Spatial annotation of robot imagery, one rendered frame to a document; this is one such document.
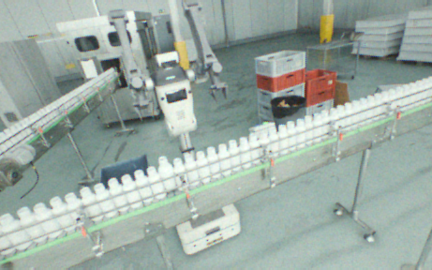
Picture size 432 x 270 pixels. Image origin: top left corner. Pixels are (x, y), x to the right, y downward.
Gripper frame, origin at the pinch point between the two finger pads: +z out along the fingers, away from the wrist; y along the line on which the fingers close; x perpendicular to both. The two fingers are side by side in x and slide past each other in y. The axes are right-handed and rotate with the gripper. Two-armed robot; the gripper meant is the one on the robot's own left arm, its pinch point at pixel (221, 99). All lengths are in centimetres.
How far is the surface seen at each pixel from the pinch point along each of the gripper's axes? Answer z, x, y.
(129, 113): -73, 356, -52
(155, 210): 45, -16, -56
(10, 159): -9, 78, -145
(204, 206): 54, -13, -32
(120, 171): 24, 44, -71
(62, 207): 29, -18, -92
